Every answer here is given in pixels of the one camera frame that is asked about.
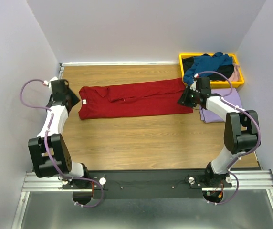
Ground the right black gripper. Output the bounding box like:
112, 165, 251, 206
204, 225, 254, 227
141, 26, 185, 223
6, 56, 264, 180
176, 85, 200, 108

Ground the blue t shirt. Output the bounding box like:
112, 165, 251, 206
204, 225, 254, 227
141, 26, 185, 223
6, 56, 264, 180
183, 52, 233, 86

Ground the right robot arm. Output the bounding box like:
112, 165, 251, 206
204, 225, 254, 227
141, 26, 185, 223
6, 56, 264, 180
178, 77, 261, 187

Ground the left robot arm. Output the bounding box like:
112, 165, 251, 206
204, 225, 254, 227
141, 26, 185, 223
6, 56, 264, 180
28, 77, 90, 189

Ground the folded purple t shirt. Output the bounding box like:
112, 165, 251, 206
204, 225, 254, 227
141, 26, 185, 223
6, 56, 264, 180
199, 88, 242, 123

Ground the yellow plastic bin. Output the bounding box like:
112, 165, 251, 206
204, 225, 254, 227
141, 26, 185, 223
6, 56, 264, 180
179, 52, 244, 88

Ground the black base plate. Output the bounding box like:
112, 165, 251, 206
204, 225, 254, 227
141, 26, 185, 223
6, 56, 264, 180
62, 169, 232, 200

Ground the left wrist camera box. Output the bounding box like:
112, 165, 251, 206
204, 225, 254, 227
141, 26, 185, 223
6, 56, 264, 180
45, 76, 59, 88

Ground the pink t shirt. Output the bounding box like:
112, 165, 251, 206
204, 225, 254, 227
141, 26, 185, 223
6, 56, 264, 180
229, 63, 240, 82

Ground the red t shirt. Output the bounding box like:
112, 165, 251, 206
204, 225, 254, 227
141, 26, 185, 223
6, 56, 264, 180
79, 78, 193, 120

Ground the black t shirt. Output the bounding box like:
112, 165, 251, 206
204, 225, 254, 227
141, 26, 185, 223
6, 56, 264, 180
182, 53, 235, 82

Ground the aluminium front rail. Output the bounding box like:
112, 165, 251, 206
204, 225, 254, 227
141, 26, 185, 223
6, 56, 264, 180
22, 170, 273, 192

